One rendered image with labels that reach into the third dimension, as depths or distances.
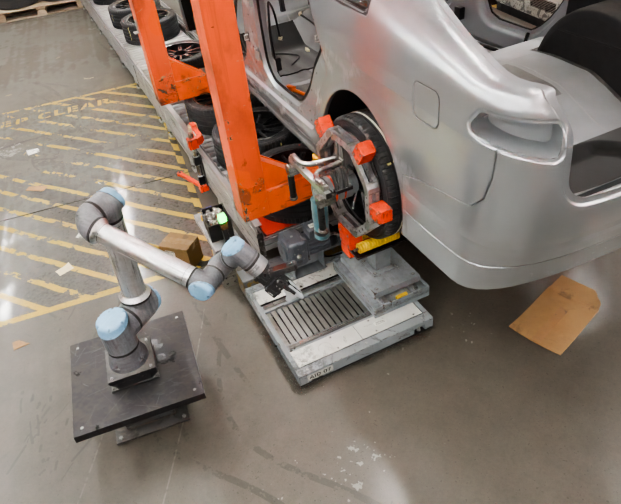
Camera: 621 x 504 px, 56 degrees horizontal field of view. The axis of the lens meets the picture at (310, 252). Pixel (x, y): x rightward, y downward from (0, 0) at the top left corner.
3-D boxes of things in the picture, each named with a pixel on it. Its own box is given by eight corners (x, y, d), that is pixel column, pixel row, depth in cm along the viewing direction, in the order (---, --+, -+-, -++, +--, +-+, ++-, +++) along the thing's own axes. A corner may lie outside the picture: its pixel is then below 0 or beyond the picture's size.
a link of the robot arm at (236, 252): (225, 240, 231) (238, 230, 224) (249, 258, 235) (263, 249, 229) (216, 256, 225) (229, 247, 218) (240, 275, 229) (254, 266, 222)
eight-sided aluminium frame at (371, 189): (382, 250, 294) (379, 156, 260) (370, 255, 292) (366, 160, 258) (332, 200, 333) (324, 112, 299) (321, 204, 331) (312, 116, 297)
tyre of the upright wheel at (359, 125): (352, 137, 340) (399, 239, 330) (316, 149, 333) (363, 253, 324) (390, 78, 277) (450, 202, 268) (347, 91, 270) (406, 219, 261)
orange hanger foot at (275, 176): (348, 186, 353) (345, 135, 332) (270, 214, 338) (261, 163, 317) (336, 174, 366) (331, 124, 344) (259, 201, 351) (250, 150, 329)
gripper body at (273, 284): (275, 290, 239) (253, 273, 235) (289, 276, 237) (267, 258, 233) (275, 299, 232) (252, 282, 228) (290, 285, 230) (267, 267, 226)
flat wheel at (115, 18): (113, 33, 724) (107, 14, 709) (112, 19, 774) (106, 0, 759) (166, 23, 734) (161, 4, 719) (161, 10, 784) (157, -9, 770)
